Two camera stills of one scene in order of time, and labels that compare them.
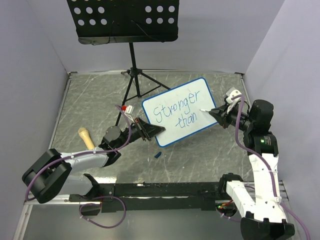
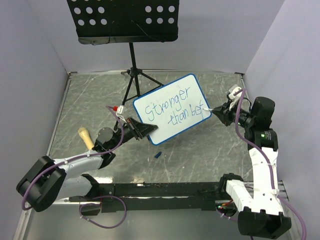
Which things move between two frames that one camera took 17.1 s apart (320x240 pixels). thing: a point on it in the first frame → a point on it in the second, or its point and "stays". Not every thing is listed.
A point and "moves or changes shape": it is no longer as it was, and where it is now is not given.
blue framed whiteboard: x=178 y=110 moves or changes shape
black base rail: x=127 y=197 stays
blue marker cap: x=158 y=154 stays
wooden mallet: x=84 y=134 stays
